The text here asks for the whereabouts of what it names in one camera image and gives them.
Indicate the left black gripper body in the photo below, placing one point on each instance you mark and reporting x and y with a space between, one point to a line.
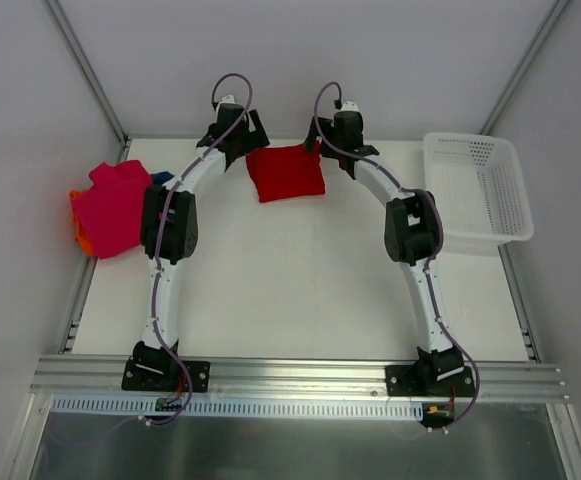
249 138

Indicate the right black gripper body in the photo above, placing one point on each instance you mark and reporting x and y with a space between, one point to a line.
321 142

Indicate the red t shirt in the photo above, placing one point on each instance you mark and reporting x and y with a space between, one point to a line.
281 173

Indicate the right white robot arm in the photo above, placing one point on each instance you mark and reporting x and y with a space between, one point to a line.
413 237

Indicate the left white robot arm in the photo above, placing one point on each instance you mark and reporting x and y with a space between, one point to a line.
169 227

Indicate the blue folded t shirt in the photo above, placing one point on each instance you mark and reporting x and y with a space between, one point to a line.
163 178

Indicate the white plastic basket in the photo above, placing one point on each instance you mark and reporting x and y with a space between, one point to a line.
479 189

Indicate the pink folded t shirt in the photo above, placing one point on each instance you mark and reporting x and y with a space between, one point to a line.
111 209

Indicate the orange folded t shirt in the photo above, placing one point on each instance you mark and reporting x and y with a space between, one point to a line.
81 236

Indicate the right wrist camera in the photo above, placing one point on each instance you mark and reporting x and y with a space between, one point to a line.
349 106

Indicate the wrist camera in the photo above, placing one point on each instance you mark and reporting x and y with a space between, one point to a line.
349 106
229 99

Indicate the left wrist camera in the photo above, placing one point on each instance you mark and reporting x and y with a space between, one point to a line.
229 99

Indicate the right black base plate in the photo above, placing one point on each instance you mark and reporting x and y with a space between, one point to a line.
405 380

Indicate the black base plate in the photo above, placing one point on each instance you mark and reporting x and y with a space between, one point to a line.
138 378
405 380

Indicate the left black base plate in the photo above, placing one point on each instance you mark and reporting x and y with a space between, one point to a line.
138 378

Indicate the aluminium mounting rail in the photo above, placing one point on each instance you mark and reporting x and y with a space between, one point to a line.
516 382

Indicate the white slotted cable duct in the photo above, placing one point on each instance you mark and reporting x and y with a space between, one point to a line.
240 408

